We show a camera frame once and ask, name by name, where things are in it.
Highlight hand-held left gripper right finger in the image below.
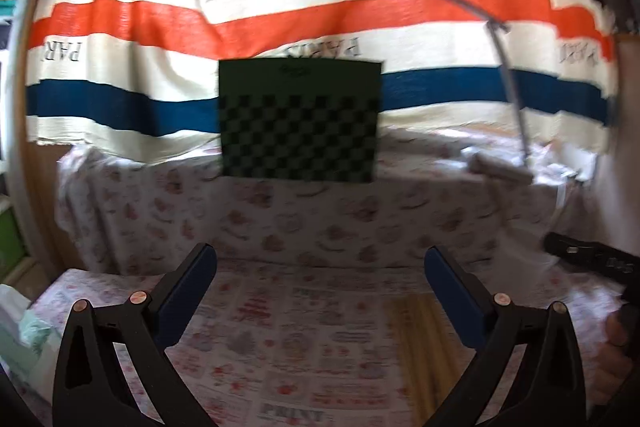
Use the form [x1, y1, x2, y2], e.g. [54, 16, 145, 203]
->
[424, 246, 586, 427]

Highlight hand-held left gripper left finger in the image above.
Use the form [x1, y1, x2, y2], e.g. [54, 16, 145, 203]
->
[52, 243, 217, 427]

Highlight pile of wooden chopsticks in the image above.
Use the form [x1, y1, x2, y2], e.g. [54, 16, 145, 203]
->
[385, 296, 453, 427]

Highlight person's right hand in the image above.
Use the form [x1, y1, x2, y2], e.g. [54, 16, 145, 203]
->
[592, 307, 640, 410]

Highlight heart and cake print cloth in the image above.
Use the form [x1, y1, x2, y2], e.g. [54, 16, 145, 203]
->
[55, 127, 596, 275]

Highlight red print patchwork tablecloth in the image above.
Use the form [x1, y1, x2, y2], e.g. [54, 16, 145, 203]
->
[30, 257, 626, 427]

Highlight white and green packet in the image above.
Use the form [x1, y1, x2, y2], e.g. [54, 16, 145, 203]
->
[0, 284, 53, 370]

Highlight green checkered board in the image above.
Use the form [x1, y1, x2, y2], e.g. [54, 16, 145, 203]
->
[218, 58, 385, 184]

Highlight striped hanging cloth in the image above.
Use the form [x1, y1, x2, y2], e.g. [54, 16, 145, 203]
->
[25, 0, 618, 164]

